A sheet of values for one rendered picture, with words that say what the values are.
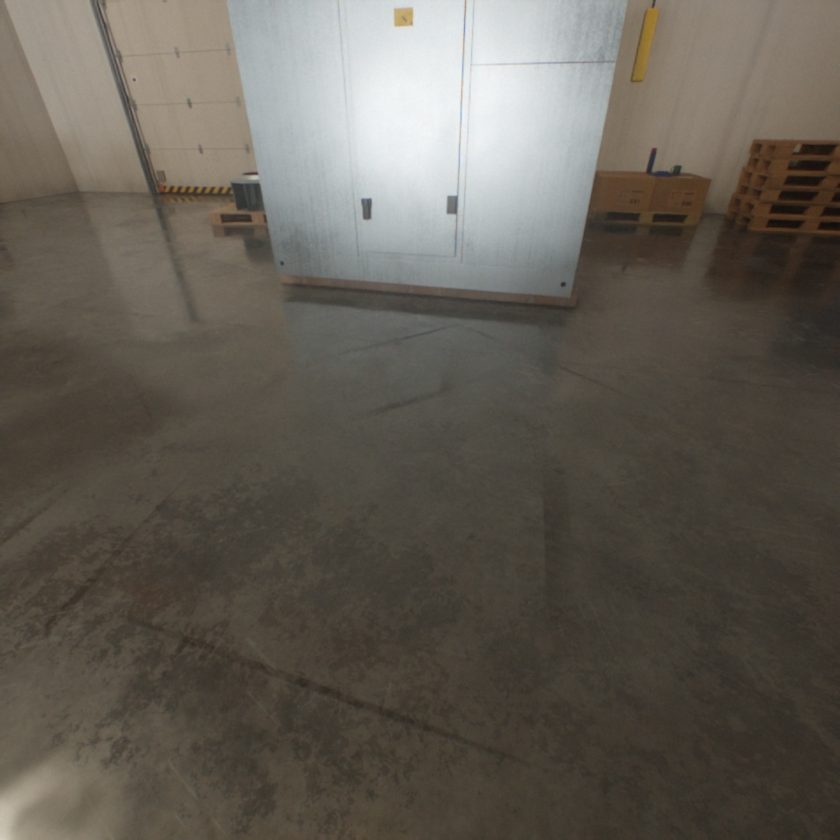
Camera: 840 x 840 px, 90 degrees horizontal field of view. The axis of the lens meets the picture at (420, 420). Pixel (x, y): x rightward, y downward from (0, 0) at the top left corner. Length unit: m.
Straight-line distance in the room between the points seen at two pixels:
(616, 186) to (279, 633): 5.69
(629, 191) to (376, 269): 3.78
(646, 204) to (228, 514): 5.64
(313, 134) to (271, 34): 0.50
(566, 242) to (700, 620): 2.12
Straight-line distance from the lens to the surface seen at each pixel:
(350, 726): 1.07
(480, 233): 2.84
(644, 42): 3.53
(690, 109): 7.33
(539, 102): 2.77
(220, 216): 6.10
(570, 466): 1.61
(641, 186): 6.12
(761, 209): 6.58
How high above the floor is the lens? 1.00
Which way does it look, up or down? 35 degrees down
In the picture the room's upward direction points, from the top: straight up
